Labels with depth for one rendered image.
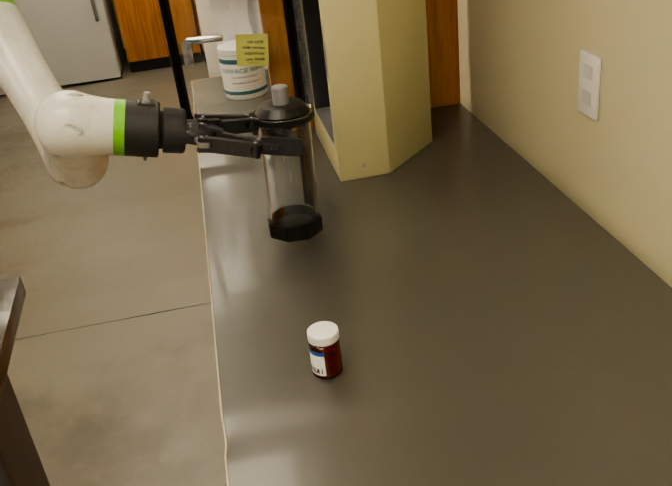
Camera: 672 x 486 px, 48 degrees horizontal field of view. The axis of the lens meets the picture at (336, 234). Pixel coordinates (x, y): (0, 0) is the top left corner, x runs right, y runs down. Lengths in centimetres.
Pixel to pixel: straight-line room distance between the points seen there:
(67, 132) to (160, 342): 177
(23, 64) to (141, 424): 144
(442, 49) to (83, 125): 105
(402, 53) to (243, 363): 80
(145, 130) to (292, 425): 53
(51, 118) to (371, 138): 68
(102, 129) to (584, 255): 81
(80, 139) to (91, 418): 156
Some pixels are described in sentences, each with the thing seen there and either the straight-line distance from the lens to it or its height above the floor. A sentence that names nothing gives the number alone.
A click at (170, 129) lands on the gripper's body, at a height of 121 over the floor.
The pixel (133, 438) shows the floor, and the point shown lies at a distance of 255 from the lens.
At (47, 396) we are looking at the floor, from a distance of 286.
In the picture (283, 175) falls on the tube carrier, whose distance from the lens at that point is 130.
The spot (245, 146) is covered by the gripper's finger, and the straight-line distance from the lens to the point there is 124.
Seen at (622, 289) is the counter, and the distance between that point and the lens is 126.
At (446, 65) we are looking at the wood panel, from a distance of 203.
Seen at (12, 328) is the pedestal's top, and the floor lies 92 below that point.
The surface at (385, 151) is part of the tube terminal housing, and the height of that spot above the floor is 99.
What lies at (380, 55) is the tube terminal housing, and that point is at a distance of 158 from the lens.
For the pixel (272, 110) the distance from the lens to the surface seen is 128.
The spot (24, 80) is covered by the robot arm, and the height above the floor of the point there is 128.
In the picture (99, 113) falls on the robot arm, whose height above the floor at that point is 126.
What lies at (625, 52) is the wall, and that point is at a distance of 135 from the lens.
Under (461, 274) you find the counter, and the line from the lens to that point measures 128.
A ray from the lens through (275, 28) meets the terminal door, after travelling 185.
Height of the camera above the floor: 161
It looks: 28 degrees down
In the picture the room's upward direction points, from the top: 7 degrees counter-clockwise
